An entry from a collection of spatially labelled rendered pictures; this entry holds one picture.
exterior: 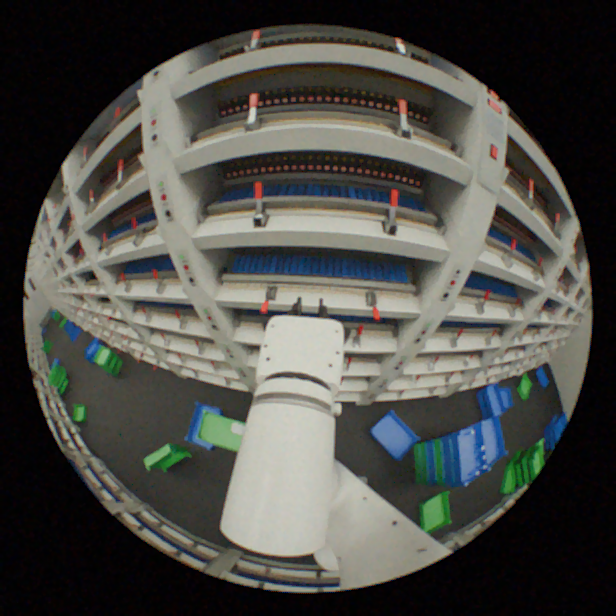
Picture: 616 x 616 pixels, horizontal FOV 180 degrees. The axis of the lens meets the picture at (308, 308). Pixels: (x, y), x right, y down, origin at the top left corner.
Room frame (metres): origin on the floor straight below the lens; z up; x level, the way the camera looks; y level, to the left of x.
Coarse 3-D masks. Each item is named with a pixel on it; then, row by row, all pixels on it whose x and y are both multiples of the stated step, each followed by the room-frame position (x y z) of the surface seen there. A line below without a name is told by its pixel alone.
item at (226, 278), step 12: (228, 276) 0.41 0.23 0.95; (240, 276) 0.41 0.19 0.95; (252, 276) 0.41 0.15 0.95; (264, 276) 0.40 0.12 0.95; (276, 276) 0.40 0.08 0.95; (288, 276) 0.40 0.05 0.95; (300, 276) 0.40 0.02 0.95; (264, 288) 0.38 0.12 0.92; (360, 288) 0.38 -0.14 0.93; (384, 288) 0.37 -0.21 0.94; (396, 288) 0.36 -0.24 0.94; (408, 288) 0.36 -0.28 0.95
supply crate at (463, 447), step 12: (456, 432) -0.06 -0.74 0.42; (480, 432) -0.12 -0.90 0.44; (456, 444) -0.12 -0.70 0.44; (468, 444) -0.16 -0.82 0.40; (480, 444) -0.19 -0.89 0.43; (456, 456) -0.18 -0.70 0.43; (468, 456) -0.22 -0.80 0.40; (480, 456) -0.27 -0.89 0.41; (456, 468) -0.25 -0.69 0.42; (468, 468) -0.29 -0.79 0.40; (456, 480) -0.32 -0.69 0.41; (468, 480) -0.35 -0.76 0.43
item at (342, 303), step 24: (216, 264) 0.43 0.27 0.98; (408, 264) 0.47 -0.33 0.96; (216, 288) 0.40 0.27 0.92; (240, 288) 0.39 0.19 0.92; (288, 288) 0.39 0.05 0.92; (312, 312) 0.35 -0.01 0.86; (336, 312) 0.34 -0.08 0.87; (360, 312) 0.33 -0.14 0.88; (384, 312) 0.32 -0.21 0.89; (408, 312) 0.31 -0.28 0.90
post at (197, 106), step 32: (192, 64) 0.44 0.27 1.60; (160, 96) 0.37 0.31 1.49; (192, 96) 0.45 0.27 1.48; (160, 160) 0.37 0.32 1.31; (192, 192) 0.41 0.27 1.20; (160, 224) 0.37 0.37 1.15; (192, 256) 0.37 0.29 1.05; (192, 288) 0.37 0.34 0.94; (224, 320) 0.37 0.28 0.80; (224, 352) 0.37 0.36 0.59; (256, 384) 0.36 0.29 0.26
